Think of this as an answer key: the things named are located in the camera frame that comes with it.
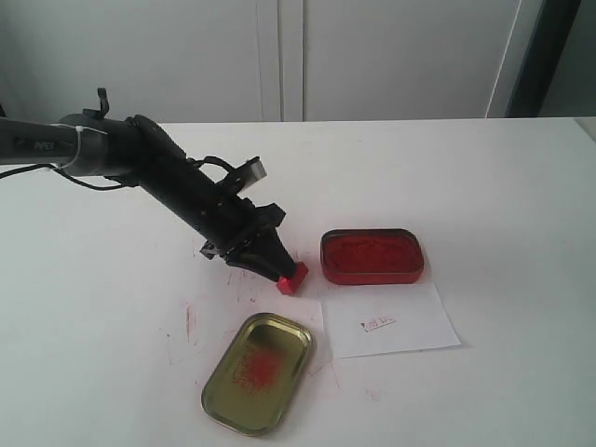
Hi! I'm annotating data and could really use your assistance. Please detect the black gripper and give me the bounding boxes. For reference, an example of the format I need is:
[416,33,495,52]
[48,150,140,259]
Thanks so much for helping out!
[185,181,295,282]

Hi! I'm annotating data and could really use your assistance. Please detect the red rubber stamp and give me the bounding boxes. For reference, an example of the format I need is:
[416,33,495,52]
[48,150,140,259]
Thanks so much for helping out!
[277,262,308,296]

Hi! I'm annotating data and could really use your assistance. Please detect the red ink pad tin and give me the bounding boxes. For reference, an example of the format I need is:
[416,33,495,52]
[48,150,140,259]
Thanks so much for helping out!
[320,228,425,286]

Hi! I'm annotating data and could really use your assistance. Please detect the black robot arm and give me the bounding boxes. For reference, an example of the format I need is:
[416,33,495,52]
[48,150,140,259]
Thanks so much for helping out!
[1,88,298,282]

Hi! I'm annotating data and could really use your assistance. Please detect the white paper sheet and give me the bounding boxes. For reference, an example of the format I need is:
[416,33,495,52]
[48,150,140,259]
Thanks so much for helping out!
[319,282,461,359]

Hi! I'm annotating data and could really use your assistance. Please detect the gold metal tin lid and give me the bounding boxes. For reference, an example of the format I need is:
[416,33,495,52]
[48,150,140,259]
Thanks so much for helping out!
[200,313,314,437]

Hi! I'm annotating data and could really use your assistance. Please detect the white cabinet doors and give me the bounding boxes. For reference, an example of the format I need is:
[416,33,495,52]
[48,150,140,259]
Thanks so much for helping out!
[1,0,541,122]

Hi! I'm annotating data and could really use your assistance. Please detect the white zip tie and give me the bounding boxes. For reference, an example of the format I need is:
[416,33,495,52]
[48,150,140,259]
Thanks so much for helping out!
[52,123,107,169]

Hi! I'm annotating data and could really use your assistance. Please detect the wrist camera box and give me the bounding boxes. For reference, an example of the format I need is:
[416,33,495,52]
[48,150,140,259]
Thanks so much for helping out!
[224,156,267,194]

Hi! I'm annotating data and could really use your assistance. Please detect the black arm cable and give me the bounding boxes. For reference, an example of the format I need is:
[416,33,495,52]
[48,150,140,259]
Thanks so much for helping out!
[0,162,127,191]

